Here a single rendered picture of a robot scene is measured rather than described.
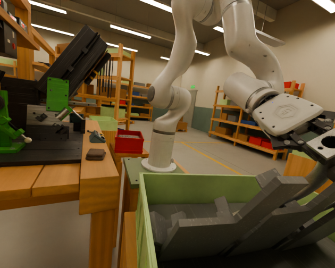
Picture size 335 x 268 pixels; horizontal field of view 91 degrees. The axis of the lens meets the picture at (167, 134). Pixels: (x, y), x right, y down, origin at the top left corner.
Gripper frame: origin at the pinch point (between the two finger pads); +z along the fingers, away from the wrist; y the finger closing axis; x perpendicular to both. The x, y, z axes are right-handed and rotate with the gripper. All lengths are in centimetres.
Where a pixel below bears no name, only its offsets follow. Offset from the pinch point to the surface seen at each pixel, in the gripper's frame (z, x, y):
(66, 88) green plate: -98, -20, -75
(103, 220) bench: -21, 15, -69
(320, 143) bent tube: 0.1, -2.6, -1.4
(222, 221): 5.0, -4.5, -22.4
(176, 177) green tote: -19.9, 12.6, -33.1
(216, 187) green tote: -16.9, 26.4, -23.3
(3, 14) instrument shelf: -94, -60, -66
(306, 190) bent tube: 1.6, 10.2, -4.9
